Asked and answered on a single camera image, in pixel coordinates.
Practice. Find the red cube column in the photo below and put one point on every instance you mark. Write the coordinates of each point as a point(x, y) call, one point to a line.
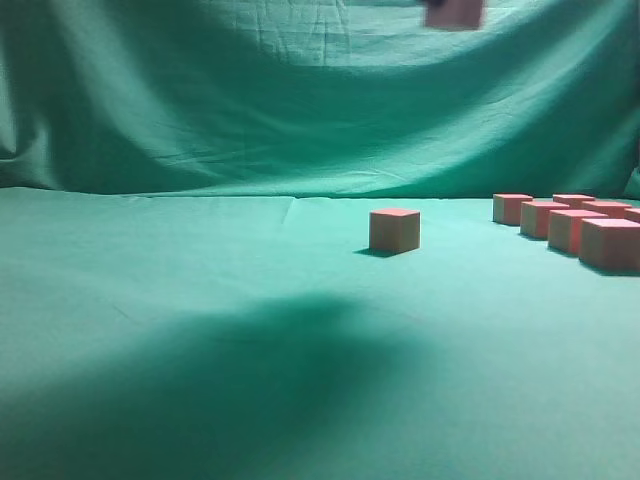
point(394, 230)
point(534, 221)
point(574, 201)
point(632, 214)
point(610, 244)
point(612, 209)
point(507, 208)
point(564, 232)

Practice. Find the green cloth backdrop and cover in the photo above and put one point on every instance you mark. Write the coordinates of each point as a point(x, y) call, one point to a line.
point(187, 288)

